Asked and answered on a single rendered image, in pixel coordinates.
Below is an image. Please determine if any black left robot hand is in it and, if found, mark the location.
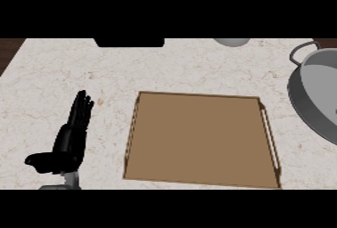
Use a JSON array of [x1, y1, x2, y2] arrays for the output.
[[24, 89, 97, 175]]

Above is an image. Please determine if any brown wooden tray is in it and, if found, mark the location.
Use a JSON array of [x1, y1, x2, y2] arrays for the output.
[[122, 90, 283, 190]]

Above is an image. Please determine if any grey metal pot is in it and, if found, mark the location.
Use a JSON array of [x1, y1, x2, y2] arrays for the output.
[[286, 41, 337, 146]]

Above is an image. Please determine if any black flat appliance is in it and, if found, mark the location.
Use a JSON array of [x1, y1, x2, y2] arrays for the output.
[[94, 37, 166, 48]]

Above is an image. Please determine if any grey round object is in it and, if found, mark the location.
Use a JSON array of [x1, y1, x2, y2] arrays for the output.
[[213, 37, 252, 48]]

